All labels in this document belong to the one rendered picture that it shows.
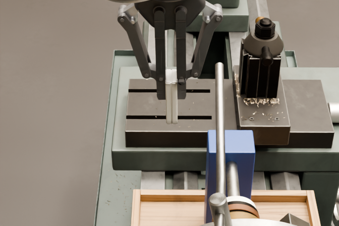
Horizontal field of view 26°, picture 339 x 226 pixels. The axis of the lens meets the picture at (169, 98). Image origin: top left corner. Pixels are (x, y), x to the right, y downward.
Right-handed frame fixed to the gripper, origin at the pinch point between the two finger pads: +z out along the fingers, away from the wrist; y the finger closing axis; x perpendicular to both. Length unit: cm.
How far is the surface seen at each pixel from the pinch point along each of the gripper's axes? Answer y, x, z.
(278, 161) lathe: -22, -37, 47
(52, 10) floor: 63, -240, 135
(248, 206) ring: -11.7, -3.7, 25.0
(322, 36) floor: -69, -217, 137
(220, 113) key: -6.5, -0.4, 3.2
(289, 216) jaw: -16.0, 6.4, 16.1
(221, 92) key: -6.8, -3.9, 2.3
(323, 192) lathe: -32, -37, 56
